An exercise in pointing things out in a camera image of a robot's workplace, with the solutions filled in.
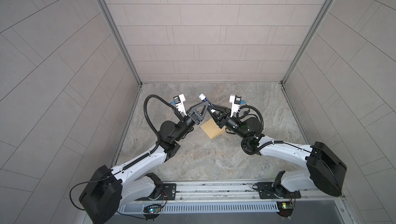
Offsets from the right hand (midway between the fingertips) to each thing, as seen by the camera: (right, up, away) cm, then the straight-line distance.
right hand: (207, 110), depth 63 cm
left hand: (+2, +2, -2) cm, 3 cm away
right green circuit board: (+35, -44, +5) cm, 57 cm away
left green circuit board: (-23, -42, +2) cm, 48 cm away
